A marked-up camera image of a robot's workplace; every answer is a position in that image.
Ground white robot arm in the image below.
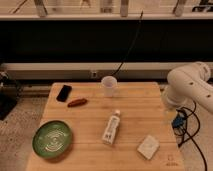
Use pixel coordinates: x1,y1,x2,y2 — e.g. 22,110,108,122
162,62,213,114

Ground white sponge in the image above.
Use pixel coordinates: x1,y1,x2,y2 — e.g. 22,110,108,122
137,135,160,160

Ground black floor cables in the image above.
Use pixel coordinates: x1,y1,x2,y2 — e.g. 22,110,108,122
171,101,208,171

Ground black smartphone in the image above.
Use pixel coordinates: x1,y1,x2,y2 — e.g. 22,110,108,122
56,85,72,102

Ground translucent plastic cup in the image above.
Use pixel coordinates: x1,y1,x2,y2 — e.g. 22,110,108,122
101,76,117,97

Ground brown sausage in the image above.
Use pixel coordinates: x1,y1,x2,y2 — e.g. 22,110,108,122
67,98,88,107

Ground black object at left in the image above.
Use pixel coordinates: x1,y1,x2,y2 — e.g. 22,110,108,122
0,71,21,120

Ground white wall socket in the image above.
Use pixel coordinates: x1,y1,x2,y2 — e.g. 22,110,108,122
91,71,98,79

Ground white plastic bottle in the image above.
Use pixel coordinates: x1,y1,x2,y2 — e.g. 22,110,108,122
102,110,121,145

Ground green plate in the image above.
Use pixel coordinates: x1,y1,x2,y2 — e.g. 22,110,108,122
32,120,73,159

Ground black hanging cable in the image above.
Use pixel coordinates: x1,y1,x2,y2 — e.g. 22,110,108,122
109,10,145,77

